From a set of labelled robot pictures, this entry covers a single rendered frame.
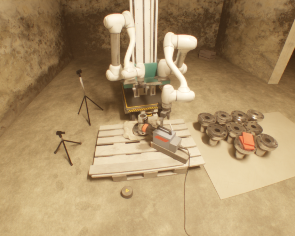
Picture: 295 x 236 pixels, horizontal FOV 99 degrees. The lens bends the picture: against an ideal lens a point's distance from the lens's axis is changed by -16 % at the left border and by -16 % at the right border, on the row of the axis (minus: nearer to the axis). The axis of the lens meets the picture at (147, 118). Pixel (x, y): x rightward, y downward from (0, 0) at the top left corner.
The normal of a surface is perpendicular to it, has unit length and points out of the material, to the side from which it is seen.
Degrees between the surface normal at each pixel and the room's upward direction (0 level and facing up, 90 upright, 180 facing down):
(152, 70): 90
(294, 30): 90
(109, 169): 0
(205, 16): 90
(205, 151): 0
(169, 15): 90
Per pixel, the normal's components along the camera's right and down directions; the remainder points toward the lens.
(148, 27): 0.23, 0.59
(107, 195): 0.00, -0.79
